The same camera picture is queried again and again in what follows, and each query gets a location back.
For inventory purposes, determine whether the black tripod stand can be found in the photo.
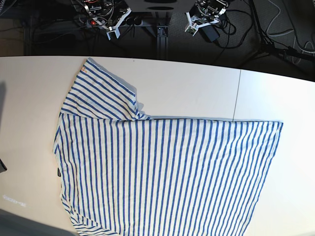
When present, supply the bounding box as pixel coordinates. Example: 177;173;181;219
241;0;315;74

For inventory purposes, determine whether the blue white striped T-shirt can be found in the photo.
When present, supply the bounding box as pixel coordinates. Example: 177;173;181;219
53;59;283;236

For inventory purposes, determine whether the white cable on floor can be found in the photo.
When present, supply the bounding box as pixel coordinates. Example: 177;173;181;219
265;0;315;54

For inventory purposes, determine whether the black power strip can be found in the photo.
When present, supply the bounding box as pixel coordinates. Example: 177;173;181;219
85;17;144;30

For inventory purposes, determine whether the black power adapter brick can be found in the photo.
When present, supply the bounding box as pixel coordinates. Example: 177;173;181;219
199;25;220;43

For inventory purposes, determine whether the aluminium profile post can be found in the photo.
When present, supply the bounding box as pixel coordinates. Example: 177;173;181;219
156;26;168;60

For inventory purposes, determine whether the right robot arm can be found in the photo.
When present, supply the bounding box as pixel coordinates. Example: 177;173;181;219
70;0;115;29

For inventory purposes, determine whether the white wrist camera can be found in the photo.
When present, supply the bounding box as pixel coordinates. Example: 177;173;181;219
106;27;121;40
185;24;198;36

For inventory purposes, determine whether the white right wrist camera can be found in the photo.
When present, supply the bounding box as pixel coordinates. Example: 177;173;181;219
106;27;121;40

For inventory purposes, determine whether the black object at table edge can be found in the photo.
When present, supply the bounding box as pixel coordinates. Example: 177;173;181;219
0;159;7;173

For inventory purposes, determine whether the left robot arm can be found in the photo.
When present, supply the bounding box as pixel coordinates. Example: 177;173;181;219
195;0;230;24

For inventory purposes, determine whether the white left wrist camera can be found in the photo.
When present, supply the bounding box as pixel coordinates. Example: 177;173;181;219
185;24;198;36

